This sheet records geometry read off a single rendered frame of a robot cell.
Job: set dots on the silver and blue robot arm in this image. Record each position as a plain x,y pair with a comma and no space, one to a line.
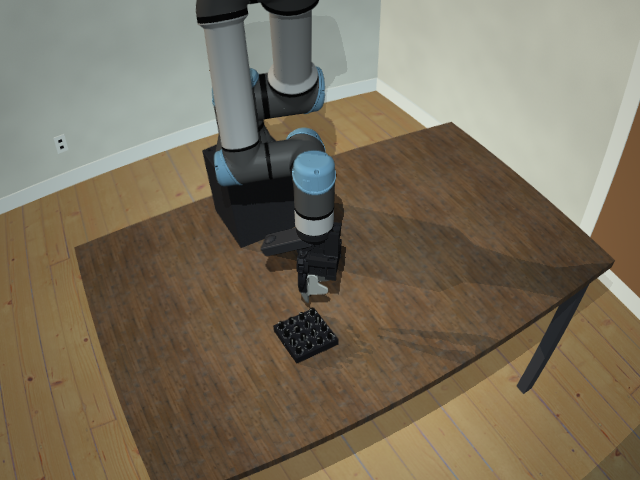
293,87

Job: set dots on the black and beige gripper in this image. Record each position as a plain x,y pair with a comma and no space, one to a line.
316,259

